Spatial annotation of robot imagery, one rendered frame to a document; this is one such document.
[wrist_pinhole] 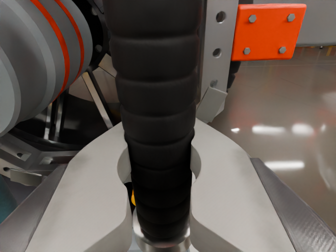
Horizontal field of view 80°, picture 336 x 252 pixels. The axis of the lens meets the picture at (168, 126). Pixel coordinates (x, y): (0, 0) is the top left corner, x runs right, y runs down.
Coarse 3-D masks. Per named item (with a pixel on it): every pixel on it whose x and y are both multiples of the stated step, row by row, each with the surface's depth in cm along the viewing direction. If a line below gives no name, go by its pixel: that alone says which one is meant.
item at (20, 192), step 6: (6, 180) 66; (12, 186) 63; (18, 186) 63; (24, 186) 63; (30, 186) 63; (36, 186) 64; (12, 192) 61; (18, 192) 61; (24, 192) 61; (30, 192) 62; (18, 198) 60; (24, 198) 60; (18, 204) 59
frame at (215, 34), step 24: (216, 0) 25; (216, 24) 26; (216, 48) 32; (216, 72) 30; (216, 96) 31; (0, 144) 41; (24, 144) 42; (0, 168) 38; (24, 168) 39; (48, 168) 39
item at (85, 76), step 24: (72, 0) 37; (96, 0) 33; (96, 24) 39; (96, 48) 42; (72, 96) 63; (96, 96) 42; (24, 120) 46; (48, 120) 45; (72, 120) 54; (96, 120) 56; (120, 120) 55; (48, 144) 46; (72, 144) 46
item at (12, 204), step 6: (0, 174) 32; (0, 180) 31; (0, 186) 30; (6, 186) 32; (0, 192) 30; (6, 192) 32; (0, 198) 30; (6, 198) 31; (12, 198) 33; (0, 204) 30; (6, 204) 31; (12, 204) 33; (0, 210) 30; (6, 210) 31; (12, 210) 32; (0, 216) 30; (6, 216) 31; (0, 222) 30
